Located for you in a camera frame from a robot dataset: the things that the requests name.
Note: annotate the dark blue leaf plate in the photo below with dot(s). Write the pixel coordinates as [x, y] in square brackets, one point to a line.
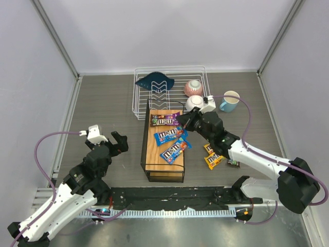
[154, 81]

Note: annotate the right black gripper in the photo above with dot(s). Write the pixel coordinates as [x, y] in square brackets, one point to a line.
[194, 121]

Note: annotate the blue candy bag long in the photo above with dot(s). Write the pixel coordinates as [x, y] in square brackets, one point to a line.
[169, 135]

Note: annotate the pink patterned bowl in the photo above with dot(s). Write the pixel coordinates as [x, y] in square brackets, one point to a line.
[193, 87]

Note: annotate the purple brown candy bag lower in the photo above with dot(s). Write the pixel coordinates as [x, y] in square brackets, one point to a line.
[233, 163]

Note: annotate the white wire dish rack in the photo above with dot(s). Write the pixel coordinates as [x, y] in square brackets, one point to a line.
[159, 96]

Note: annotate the white cable duct strip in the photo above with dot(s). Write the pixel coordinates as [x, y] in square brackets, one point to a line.
[188, 213]

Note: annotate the white bowl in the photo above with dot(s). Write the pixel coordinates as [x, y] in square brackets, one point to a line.
[194, 101]

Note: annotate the yellow candy bag upper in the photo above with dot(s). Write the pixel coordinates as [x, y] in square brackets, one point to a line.
[208, 148]

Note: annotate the light blue mug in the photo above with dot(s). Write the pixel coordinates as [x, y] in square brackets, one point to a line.
[230, 101]

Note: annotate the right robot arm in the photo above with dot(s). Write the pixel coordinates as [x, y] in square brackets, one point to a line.
[291, 182]

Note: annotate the yellow candy bag lower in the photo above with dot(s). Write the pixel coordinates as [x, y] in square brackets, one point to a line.
[213, 160]

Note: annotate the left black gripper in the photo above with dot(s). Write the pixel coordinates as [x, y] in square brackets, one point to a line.
[113, 145]

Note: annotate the yellow candy bag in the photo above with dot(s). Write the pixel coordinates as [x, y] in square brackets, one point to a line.
[213, 160]
[208, 148]

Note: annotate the blue candy bag short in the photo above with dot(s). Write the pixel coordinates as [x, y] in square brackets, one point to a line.
[174, 151]

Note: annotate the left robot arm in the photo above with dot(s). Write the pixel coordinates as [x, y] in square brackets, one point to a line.
[82, 188]

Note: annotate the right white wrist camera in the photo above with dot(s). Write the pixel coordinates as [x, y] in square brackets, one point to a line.
[209, 104]

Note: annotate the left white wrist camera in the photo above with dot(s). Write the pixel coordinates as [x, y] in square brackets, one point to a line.
[93, 135]

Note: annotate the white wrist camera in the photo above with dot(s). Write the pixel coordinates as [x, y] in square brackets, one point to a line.
[93, 135]
[209, 104]

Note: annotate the black wire wooden shelf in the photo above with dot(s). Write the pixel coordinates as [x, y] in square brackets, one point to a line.
[154, 166]

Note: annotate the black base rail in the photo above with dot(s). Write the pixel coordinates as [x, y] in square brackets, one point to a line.
[176, 198]

